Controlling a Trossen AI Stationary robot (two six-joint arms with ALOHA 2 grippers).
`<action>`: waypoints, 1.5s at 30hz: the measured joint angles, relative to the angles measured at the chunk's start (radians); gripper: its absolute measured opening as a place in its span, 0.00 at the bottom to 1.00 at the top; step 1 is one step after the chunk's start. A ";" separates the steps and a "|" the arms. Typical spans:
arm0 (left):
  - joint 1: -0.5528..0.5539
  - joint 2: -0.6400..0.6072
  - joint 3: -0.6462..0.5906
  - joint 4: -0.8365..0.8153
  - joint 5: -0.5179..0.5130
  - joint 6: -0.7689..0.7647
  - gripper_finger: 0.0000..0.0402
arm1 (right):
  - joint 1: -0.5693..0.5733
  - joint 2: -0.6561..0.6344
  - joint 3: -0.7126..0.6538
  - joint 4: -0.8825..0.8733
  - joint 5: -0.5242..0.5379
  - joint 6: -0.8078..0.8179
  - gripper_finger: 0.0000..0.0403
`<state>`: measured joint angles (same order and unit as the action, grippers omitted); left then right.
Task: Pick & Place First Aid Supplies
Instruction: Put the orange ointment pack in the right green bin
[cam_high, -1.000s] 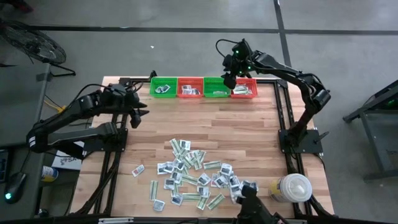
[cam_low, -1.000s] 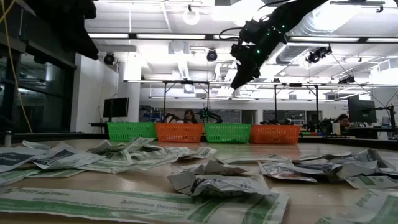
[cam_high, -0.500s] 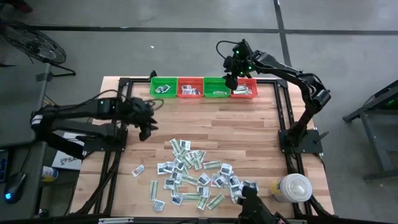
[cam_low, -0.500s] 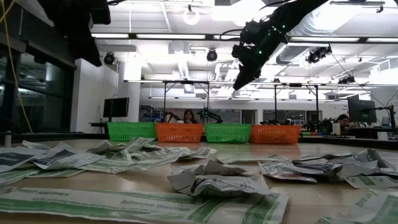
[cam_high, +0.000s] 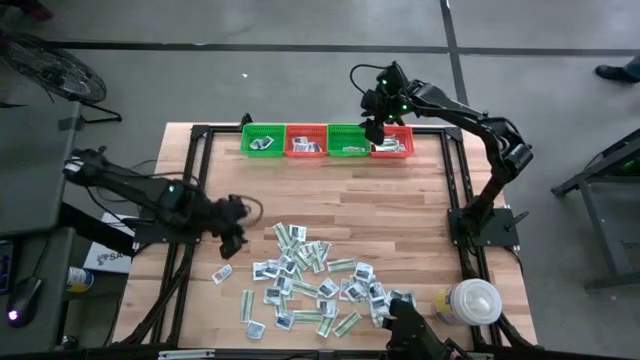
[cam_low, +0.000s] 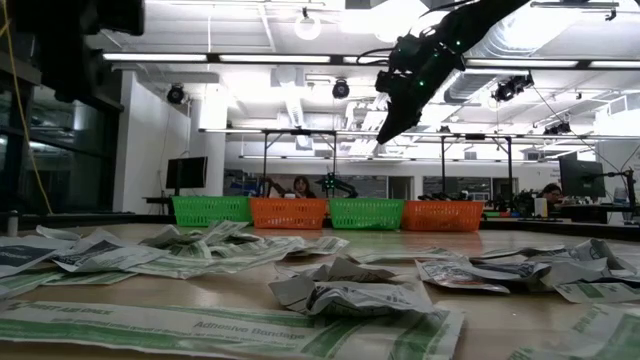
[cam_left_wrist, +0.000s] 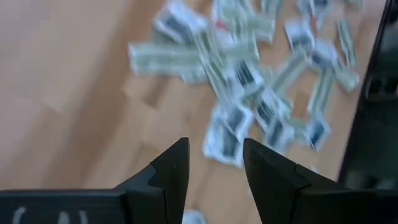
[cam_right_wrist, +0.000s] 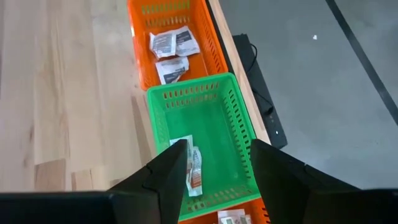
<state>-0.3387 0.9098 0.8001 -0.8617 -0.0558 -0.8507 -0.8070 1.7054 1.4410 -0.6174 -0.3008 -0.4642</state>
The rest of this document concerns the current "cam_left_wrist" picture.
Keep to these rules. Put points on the green striped bandage wrapper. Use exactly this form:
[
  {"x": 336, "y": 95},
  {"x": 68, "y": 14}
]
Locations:
[
  {"x": 248, "y": 26},
  {"x": 346, "y": 79},
  {"x": 161, "y": 59},
  {"x": 290, "y": 74},
  {"x": 321, "y": 91},
  {"x": 346, "y": 43}
]

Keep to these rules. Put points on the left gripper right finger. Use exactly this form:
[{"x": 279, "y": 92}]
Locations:
[{"x": 273, "y": 186}]

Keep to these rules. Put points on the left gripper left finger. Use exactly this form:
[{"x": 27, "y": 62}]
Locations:
[{"x": 164, "y": 186}]

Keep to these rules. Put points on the white wipe packet dark label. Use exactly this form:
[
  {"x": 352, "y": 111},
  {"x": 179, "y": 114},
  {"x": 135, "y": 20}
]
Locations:
[
  {"x": 180, "y": 23},
  {"x": 245, "y": 74},
  {"x": 317, "y": 133},
  {"x": 273, "y": 124},
  {"x": 300, "y": 39},
  {"x": 228, "y": 137},
  {"x": 194, "y": 217},
  {"x": 323, "y": 56}
]

